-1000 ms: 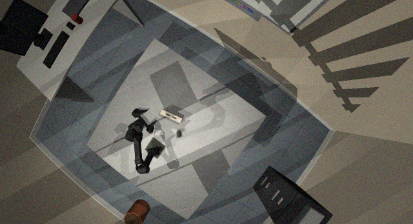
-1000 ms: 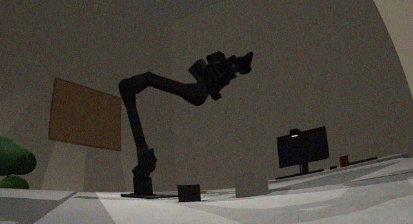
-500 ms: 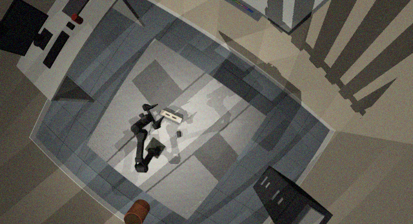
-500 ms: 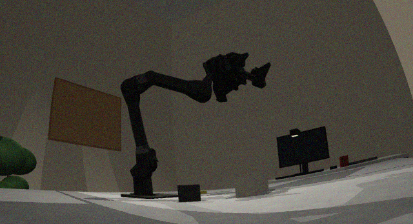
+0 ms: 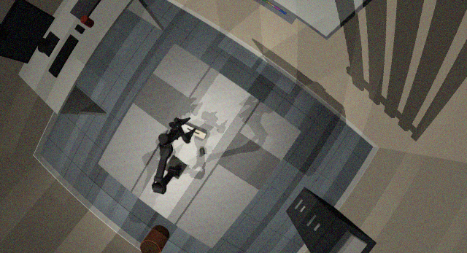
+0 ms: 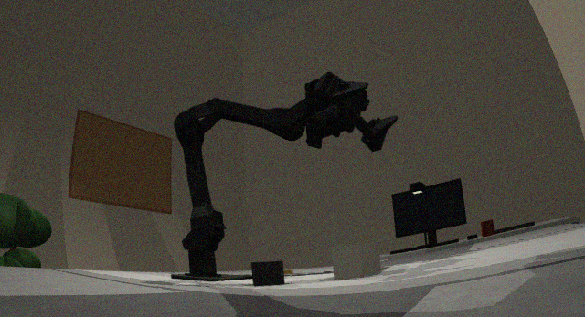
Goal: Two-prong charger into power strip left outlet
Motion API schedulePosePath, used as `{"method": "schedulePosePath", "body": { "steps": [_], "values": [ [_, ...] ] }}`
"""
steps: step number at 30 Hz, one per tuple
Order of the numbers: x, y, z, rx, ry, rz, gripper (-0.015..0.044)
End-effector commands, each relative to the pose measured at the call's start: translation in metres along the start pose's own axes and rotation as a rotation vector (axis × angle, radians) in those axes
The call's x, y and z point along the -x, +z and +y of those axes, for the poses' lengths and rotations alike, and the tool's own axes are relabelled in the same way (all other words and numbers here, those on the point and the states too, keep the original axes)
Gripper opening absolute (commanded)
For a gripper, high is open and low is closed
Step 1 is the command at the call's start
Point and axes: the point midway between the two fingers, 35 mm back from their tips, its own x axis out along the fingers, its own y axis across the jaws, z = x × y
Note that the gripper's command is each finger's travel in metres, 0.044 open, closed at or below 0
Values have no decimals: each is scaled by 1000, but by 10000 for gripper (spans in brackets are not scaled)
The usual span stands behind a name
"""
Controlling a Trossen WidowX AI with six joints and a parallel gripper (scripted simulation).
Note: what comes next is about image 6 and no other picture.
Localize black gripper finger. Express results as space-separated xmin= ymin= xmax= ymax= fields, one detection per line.
xmin=325 ymin=76 xmax=368 ymax=104
xmin=370 ymin=115 xmax=398 ymax=146

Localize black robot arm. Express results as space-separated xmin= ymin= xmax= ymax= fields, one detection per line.
xmin=174 ymin=79 xmax=333 ymax=277

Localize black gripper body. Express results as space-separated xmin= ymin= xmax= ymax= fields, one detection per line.
xmin=313 ymin=72 xmax=387 ymax=152

